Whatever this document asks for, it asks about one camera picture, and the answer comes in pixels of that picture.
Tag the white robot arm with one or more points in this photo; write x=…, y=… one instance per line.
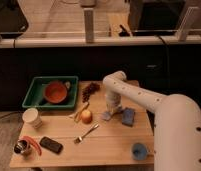
x=177, y=130

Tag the white horizontal rail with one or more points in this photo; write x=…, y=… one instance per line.
x=100, y=41

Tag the green plastic bin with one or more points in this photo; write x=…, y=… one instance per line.
x=34, y=96

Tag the light blue towel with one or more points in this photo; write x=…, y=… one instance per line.
x=107, y=115

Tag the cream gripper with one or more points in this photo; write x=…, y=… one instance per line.
x=114, y=107

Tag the yellow red apple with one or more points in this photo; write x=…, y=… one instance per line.
x=86, y=116

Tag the black box right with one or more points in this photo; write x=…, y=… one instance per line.
x=154, y=14

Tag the small metal cup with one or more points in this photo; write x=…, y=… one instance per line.
x=22, y=147

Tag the black phone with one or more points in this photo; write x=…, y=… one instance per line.
x=51, y=145

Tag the blue sponge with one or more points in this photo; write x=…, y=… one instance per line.
x=128, y=116

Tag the white paper cup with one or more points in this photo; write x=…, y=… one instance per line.
x=31, y=116

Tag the orange bowl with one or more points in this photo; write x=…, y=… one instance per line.
x=55, y=92

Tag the dark grape bunch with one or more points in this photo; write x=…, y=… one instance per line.
x=89, y=90

